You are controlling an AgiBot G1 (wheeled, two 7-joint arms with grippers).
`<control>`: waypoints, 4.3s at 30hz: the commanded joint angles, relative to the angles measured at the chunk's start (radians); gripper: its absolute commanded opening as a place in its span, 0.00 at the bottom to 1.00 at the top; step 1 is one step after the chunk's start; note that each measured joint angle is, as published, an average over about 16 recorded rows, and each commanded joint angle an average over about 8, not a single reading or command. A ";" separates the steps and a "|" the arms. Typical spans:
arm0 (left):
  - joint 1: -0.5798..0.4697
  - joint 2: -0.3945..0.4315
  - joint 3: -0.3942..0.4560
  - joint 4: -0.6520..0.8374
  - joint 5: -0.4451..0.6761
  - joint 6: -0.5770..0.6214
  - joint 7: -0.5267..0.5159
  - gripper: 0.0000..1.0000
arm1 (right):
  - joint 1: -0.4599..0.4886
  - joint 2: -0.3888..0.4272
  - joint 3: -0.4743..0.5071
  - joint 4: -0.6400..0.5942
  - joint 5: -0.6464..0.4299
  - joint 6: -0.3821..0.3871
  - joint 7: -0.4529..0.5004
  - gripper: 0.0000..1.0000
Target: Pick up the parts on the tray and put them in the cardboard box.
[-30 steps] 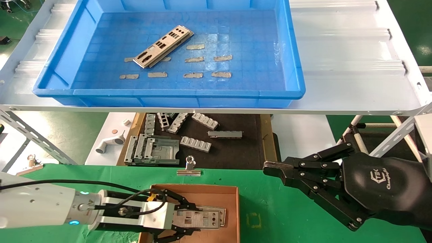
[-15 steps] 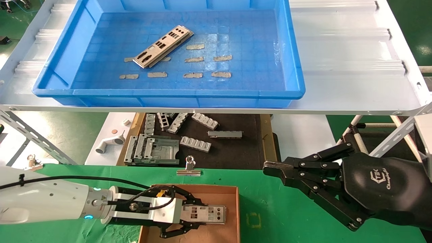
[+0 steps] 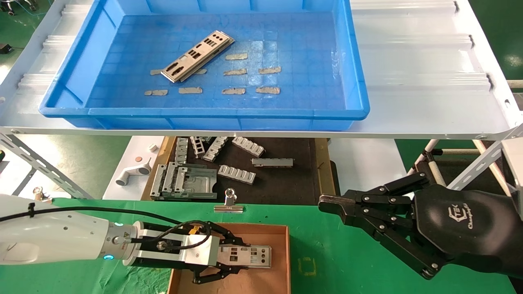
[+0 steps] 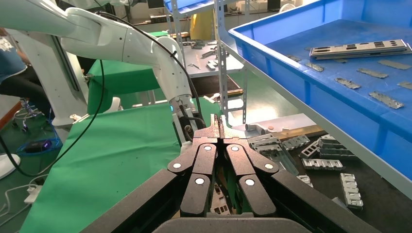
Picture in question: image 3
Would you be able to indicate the small white cylinder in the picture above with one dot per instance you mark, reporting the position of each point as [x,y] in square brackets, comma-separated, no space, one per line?
[153,148]

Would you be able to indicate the large flat grey metal frame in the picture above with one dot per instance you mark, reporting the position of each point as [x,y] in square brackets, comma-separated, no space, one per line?
[198,183]

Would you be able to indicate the open cardboard box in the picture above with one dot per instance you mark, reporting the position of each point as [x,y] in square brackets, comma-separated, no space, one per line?
[265,282]

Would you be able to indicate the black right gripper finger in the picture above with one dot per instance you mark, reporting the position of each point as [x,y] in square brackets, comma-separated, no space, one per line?
[404,247]
[380,199]

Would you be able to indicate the black power adapter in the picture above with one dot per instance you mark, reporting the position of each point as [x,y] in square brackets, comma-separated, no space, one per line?
[5,49]

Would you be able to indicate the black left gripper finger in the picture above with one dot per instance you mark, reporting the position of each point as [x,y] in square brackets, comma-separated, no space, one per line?
[231,234]
[220,277]

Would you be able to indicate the grey slotted metal bracket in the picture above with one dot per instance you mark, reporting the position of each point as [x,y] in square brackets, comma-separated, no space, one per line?
[237,174]
[197,147]
[248,147]
[215,149]
[182,151]

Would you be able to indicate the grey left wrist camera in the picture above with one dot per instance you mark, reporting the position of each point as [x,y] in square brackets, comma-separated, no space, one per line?
[204,255]

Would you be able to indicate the metal I/O shield plate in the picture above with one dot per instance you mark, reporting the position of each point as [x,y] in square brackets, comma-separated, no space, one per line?
[196,55]
[253,257]

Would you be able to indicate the perforated white angle post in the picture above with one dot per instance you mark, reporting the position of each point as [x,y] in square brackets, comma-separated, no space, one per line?
[482,161]
[45,167]

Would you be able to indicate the grey adhesive tape patch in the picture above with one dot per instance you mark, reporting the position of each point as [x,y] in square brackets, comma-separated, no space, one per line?
[190,90]
[201,71]
[156,92]
[269,70]
[235,72]
[237,56]
[155,72]

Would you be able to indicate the blue plastic tray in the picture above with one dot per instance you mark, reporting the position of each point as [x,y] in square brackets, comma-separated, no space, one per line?
[310,53]

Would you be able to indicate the green table cloth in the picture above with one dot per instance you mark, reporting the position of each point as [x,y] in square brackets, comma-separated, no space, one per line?
[327,261]

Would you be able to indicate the white pipe rack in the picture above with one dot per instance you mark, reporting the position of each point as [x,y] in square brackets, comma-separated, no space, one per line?
[431,144]

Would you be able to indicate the black parts tray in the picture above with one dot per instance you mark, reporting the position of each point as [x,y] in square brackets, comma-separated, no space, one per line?
[282,183]

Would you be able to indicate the black chair base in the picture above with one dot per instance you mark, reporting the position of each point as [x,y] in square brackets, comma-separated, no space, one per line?
[20,5]

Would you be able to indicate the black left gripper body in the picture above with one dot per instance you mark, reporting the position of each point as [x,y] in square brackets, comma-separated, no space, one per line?
[171,229]

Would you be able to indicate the white plastic pipe fitting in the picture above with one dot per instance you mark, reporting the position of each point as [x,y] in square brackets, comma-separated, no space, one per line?
[141,170]

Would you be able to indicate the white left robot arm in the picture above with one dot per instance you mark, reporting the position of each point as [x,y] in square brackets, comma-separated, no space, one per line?
[49,237]

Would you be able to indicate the grey metal bracket stack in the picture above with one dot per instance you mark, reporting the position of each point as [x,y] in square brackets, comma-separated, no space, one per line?
[160,179]

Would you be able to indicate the long grey metal bar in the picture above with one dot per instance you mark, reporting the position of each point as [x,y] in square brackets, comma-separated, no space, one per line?
[272,162]

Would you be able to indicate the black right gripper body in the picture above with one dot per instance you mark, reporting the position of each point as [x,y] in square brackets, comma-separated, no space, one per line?
[470,228]

